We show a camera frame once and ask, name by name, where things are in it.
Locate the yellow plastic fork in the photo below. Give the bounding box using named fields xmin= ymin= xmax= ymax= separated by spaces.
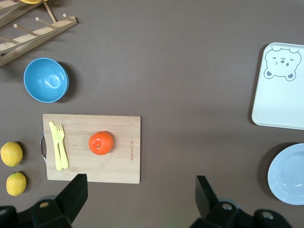
xmin=55 ymin=123 xmax=69 ymax=170

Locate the small yellow lemon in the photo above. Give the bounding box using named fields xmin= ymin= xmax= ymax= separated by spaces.
xmin=6 ymin=171 xmax=27 ymax=197

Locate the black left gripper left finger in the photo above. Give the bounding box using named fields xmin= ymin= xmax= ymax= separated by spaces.
xmin=30 ymin=174 xmax=88 ymax=228

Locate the yellow plastic cup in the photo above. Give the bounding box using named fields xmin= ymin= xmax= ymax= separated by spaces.
xmin=20 ymin=0 xmax=48 ymax=5

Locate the pale blue round plate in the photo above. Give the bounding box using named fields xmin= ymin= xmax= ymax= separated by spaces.
xmin=267 ymin=143 xmax=304 ymax=206

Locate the orange mandarin fruit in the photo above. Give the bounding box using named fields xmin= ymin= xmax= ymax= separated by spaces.
xmin=88 ymin=131 xmax=114 ymax=156

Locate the large yellow lemon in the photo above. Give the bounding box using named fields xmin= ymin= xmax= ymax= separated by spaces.
xmin=0 ymin=142 xmax=23 ymax=167

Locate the bamboo cutting board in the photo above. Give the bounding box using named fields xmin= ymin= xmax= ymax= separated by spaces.
xmin=39 ymin=114 xmax=141 ymax=184

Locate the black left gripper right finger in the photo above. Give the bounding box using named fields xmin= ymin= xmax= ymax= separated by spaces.
xmin=191 ymin=175 xmax=256 ymax=228

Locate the blue bowl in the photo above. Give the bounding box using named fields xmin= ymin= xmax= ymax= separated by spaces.
xmin=23 ymin=57 xmax=70 ymax=104

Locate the cream tray with bear print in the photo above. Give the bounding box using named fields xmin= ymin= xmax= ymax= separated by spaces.
xmin=251 ymin=42 xmax=304 ymax=131

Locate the wooden dish rack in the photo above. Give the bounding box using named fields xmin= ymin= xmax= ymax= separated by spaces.
xmin=0 ymin=0 xmax=78 ymax=67

